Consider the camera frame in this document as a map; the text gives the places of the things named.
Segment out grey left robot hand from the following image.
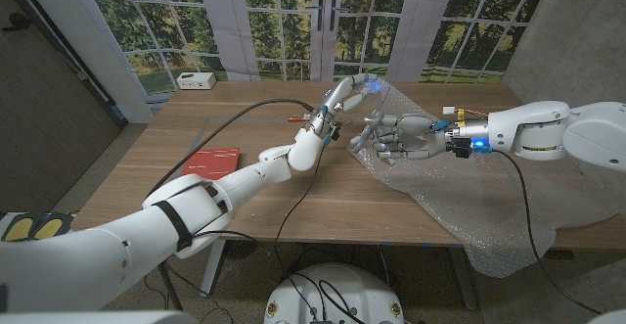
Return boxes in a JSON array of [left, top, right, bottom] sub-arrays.
[[302, 72, 381, 148]]

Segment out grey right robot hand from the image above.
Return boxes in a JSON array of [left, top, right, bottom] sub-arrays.
[[364, 113, 491, 166]]

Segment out scissors with orange grey handles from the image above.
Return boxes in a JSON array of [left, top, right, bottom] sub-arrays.
[[350, 82, 392, 155]]

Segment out clear bubble wrap sheet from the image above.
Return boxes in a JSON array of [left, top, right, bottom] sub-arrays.
[[347, 76, 622, 279]]

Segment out red notebook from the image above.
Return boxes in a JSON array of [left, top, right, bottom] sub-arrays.
[[180, 147, 242, 179]]

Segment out printed window forest backdrop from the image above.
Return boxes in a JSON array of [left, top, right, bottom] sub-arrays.
[[77, 0, 557, 95]]

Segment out white power strip box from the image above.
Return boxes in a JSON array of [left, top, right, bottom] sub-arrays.
[[176, 71, 217, 91]]

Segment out white table leg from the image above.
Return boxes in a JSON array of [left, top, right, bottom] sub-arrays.
[[447, 248, 478, 311], [199, 239, 227, 299]]

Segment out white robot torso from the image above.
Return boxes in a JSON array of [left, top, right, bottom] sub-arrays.
[[263, 262, 405, 324]]

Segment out yellow black foot pedal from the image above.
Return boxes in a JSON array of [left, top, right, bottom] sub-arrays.
[[31, 211, 74, 242], [0, 214, 38, 245]]

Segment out thin black left wrist cable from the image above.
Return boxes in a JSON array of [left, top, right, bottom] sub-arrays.
[[193, 145, 328, 279]]

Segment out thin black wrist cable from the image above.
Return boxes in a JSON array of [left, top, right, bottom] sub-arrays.
[[488, 150, 603, 315], [193, 145, 328, 279]]

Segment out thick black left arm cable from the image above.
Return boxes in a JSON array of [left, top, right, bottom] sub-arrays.
[[146, 98, 317, 199]]

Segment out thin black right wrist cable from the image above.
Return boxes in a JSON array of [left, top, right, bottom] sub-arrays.
[[488, 150, 603, 315]]

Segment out black torso cable loop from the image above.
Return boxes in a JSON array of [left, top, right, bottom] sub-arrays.
[[286, 274, 363, 324]]

